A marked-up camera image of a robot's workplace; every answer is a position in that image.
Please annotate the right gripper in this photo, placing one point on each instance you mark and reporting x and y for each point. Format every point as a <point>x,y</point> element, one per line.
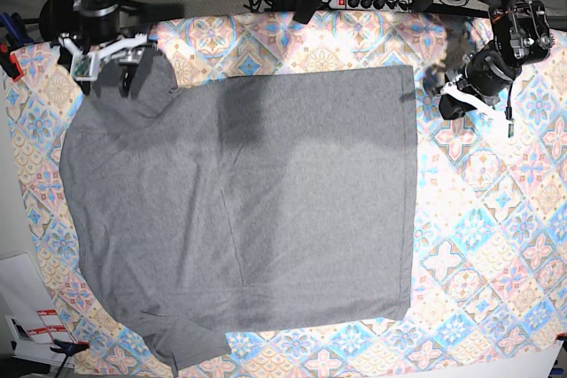
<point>101,26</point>

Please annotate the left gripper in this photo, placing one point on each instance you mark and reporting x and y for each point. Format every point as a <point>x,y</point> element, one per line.
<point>485,76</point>

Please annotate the grey T-shirt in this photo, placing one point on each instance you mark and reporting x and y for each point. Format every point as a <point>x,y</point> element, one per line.
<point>252,203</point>

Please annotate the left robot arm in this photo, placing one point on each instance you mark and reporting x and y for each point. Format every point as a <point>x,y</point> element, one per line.
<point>521,36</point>

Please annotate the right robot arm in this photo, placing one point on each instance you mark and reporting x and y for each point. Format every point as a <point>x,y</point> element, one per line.
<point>120,49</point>

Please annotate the black round stool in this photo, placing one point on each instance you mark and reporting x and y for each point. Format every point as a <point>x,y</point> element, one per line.
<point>56,17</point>

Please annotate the red table clamp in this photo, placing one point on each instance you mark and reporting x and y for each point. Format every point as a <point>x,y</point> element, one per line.
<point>9,63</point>

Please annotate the white power strip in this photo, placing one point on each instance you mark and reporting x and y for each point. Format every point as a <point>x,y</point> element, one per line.
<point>370,5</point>

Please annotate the patterned tablecloth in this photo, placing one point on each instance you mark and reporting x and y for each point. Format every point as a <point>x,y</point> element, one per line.
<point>489,277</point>

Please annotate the white box with labels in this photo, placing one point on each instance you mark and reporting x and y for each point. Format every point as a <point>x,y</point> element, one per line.
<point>31,316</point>

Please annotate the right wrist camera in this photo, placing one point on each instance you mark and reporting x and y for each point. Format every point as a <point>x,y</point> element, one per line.
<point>84,68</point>

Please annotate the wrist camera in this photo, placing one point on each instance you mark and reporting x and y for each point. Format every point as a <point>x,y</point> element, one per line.
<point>84,68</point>
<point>511,128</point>

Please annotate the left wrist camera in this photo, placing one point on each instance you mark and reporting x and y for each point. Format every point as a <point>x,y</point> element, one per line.
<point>511,128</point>

